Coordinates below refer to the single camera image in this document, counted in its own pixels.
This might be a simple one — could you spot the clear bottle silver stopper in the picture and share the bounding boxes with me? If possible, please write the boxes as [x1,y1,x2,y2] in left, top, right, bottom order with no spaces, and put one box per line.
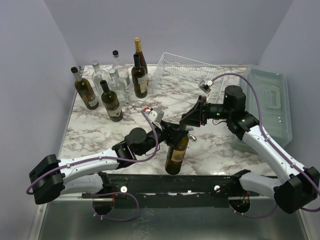
[91,60,110,97]
[108,68,128,105]

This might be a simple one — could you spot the clear plastic storage box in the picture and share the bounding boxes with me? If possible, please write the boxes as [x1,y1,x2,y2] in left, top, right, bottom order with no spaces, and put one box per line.
[243,65,292,148]

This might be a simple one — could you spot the dark bottle black neck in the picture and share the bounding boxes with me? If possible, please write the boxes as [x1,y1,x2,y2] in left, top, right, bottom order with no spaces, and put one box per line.
[100,80,123,122]
[131,53,148,99]

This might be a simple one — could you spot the red wine bottle gold cap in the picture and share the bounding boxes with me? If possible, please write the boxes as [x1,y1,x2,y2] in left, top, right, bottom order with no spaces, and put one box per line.
[134,37,148,74]

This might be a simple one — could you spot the clear bottle dark cork stopper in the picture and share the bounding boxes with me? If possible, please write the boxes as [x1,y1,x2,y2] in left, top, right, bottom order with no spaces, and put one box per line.
[112,50,131,88]

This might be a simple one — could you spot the chrome faucet with white fitting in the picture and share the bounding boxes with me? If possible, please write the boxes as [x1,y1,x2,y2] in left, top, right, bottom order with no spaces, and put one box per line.
[186,126,197,142]

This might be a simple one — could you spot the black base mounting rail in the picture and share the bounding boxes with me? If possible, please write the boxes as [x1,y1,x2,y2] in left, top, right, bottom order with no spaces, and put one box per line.
[49,172,293,210]

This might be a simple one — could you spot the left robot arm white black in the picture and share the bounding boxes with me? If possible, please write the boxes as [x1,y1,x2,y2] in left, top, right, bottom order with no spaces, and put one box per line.
[26,121,189,205]

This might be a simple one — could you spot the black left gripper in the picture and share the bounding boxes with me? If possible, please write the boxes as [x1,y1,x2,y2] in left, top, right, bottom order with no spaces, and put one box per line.
[137,119,188,157]

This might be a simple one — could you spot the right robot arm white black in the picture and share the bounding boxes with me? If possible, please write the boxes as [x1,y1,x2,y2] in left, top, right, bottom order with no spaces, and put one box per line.
[180,85,320,214]

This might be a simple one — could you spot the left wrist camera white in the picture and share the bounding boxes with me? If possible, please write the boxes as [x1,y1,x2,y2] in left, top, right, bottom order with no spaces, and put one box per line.
[144,107,164,124]

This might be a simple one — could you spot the green bottle silver neck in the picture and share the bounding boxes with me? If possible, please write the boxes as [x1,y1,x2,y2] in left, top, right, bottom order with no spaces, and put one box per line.
[70,66,99,110]
[164,135,189,175]

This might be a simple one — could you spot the white wire wine rack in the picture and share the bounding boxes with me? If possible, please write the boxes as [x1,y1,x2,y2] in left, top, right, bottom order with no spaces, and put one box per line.
[151,52,228,103]

